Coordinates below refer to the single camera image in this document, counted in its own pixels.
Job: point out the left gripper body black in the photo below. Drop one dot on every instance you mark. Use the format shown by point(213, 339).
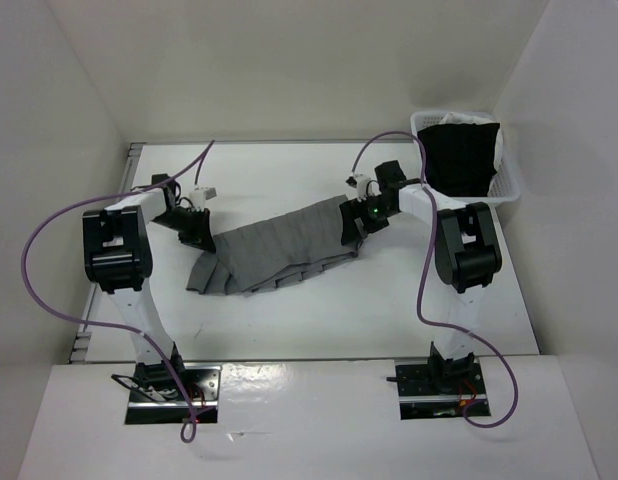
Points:
point(185, 220)

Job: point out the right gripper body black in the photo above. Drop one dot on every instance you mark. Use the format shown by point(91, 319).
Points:
point(374, 213)

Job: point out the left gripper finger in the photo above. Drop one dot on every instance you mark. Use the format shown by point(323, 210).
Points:
point(188, 240)
point(204, 237)

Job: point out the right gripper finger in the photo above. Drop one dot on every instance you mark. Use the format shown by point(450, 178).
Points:
point(351, 233)
point(350, 211)

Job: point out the grey pleated skirt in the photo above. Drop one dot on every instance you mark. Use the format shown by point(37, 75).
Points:
point(274, 253)

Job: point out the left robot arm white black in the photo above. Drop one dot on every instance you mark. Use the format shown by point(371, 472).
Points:
point(118, 258)

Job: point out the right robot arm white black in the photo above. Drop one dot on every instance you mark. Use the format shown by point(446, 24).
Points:
point(463, 249)

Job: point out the black skirt in basket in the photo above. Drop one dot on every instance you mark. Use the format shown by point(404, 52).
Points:
point(460, 158)

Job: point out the white plastic basket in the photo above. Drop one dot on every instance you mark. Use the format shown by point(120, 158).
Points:
point(504, 186)

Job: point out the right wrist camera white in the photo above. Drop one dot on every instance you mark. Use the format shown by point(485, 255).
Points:
point(361, 183)

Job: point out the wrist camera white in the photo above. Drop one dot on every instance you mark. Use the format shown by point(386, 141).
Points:
point(361, 183)
point(199, 196)

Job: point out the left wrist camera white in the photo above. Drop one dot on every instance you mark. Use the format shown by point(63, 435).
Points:
point(199, 196)

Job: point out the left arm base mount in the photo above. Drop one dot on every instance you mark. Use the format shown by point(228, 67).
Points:
point(151, 406)

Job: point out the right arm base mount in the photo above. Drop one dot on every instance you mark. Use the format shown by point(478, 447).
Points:
point(428, 391)

